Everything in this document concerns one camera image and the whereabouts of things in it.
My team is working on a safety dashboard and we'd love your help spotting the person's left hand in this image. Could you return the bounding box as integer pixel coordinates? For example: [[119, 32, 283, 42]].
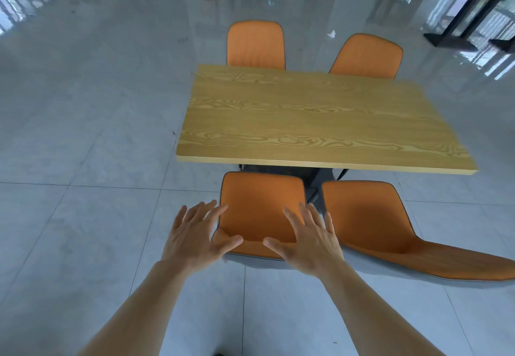
[[161, 200, 244, 276]]

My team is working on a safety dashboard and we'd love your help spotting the person's right hand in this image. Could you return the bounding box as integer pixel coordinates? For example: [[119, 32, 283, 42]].
[[263, 203, 347, 281]]

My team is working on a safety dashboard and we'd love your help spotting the person's right forearm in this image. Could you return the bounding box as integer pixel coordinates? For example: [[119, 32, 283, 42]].
[[320, 262, 443, 356]]

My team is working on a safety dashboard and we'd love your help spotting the person's left forearm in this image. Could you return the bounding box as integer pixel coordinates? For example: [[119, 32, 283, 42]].
[[78, 261, 192, 356]]

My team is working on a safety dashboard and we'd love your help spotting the orange upholstered chair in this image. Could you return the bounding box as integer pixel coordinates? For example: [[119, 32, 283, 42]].
[[226, 20, 286, 71], [329, 33, 404, 80], [212, 171, 307, 262], [321, 180, 515, 284]]

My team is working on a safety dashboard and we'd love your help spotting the wooden dining table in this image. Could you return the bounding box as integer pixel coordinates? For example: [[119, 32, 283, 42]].
[[175, 64, 479, 176]]

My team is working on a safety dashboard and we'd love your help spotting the marble top table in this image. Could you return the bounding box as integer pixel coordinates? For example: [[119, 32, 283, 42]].
[[423, 0, 515, 51]]

